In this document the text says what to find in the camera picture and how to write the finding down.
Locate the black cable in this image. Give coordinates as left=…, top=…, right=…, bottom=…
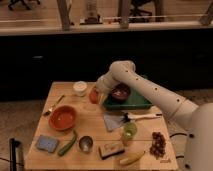
left=169, top=132, right=188, bottom=159

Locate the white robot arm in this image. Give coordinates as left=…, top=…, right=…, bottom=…
left=96, top=60, right=213, bottom=171

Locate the orange apple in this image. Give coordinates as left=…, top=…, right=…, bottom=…
left=89, top=88, right=100, bottom=104

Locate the small metal cup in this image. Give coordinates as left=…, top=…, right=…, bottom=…
left=79, top=136, right=93, bottom=153

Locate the bunch of dark grapes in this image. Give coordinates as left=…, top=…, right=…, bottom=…
left=149, top=132, right=166, bottom=158

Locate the wooden block eraser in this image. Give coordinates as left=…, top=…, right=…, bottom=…
left=98, top=142, right=125, bottom=160

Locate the white paper cup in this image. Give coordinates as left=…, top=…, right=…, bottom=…
left=73, top=81, right=87, bottom=97

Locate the orange plastic bowl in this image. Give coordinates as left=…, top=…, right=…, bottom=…
left=49, top=105, right=76, bottom=131

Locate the blue sponge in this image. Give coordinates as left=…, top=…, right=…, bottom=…
left=36, top=135, right=59, bottom=153

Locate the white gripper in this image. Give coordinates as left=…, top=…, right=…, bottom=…
left=96, top=76, right=113, bottom=94

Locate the dark purple bowl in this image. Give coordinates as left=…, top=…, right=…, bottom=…
left=110, top=84, right=131, bottom=102

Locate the metal fork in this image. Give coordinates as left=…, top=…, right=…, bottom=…
left=42, top=95, right=65, bottom=116

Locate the blue-grey cloth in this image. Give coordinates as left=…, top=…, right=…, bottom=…
left=103, top=112, right=124, bottom=132

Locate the green plastic tray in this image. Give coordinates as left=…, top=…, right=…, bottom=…
left=103, top=86, right=152, bottom=110

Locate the green okra pod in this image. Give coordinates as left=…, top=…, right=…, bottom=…
left=57, top=130, right=78, bottom=157

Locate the yellow banana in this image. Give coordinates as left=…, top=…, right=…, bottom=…
left=119, top=151, right=145, bottom=165

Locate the black stand post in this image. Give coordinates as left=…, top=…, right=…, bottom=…
left=9, top=138, right=20, bottom=171

